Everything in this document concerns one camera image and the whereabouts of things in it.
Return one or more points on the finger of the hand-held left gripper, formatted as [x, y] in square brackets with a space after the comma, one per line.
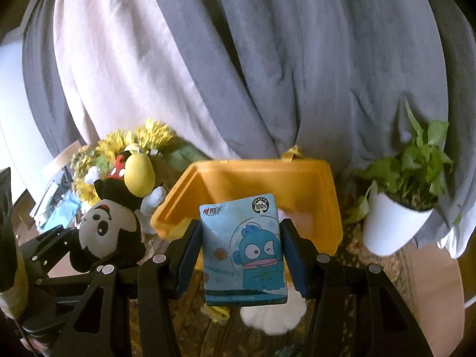
[52, 243]
[70, 279]

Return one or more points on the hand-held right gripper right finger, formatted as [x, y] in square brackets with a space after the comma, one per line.
[294, 260]

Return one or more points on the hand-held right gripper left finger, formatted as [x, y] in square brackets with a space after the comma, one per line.
[189, 258]

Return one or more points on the blue cartoon tissue pack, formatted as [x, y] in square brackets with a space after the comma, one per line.
[243, 253]

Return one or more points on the black mouse plush toy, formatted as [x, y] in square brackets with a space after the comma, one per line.
[111, 223]

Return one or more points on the yellow plastic storage box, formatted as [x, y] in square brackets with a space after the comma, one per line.
[245, 182]

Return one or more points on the small yellow soft item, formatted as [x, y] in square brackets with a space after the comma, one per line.
[216, 312]

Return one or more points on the blue cloth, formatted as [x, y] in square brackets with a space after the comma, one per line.
[61, 214]

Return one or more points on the white fluffy plush item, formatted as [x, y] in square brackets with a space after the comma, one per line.
[273, 314]

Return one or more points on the green plant in white pot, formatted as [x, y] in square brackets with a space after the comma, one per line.
[394, 223]

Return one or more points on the yellow artificial flower bouquet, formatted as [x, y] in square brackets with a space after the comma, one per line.
[148, 134]

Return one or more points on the pale pink curtain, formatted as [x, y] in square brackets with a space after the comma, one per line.
[122, 63]

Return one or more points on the grey curtain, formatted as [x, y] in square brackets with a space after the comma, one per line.
[297, 63]

